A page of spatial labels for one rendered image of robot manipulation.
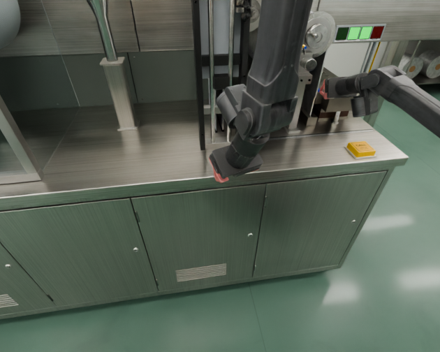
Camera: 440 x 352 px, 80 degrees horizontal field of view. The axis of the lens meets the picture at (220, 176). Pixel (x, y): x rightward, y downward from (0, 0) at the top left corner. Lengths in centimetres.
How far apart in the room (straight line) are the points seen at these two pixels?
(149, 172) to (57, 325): 109
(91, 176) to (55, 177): 12
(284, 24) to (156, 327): 147
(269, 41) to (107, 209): 80
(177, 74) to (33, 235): 90
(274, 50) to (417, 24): 141
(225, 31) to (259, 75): 50
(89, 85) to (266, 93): 113
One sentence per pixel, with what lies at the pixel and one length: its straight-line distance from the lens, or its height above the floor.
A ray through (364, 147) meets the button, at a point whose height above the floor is 92.
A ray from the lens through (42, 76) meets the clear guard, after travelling 120.
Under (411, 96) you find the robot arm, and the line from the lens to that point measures 85.
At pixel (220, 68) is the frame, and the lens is 91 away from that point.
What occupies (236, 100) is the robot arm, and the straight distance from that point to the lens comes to 49.
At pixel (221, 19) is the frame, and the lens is 88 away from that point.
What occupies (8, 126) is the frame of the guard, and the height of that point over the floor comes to 110.
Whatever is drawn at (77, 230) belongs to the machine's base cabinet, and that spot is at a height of 68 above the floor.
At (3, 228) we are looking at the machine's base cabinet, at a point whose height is 73.
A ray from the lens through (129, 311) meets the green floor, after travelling 165.
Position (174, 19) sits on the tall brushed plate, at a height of 126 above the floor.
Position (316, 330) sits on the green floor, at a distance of 162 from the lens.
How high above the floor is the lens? 146
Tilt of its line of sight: 40 degrees down
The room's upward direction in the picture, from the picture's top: straight up
